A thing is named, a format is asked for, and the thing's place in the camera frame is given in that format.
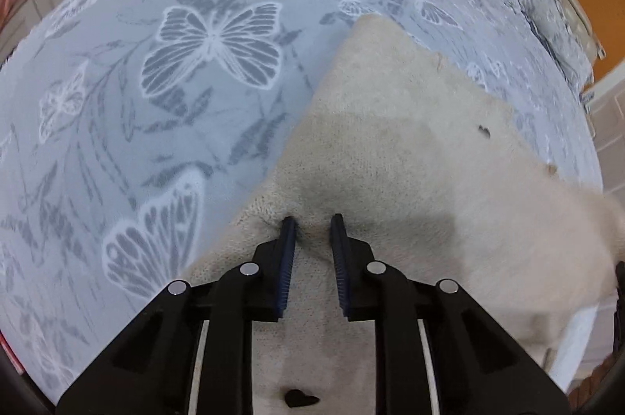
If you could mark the cream knit sweater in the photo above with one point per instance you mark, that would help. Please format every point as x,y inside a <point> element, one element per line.
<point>390,161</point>

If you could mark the grey butterfly print blanket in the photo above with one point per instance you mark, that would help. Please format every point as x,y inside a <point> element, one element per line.
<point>146,102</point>

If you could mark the grey butterfly print pillow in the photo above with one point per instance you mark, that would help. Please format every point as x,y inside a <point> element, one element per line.
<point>551,4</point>

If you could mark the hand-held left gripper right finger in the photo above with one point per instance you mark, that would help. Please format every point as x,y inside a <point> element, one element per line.
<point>340,249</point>

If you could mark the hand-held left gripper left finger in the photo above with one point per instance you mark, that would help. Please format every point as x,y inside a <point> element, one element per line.
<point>288,249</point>

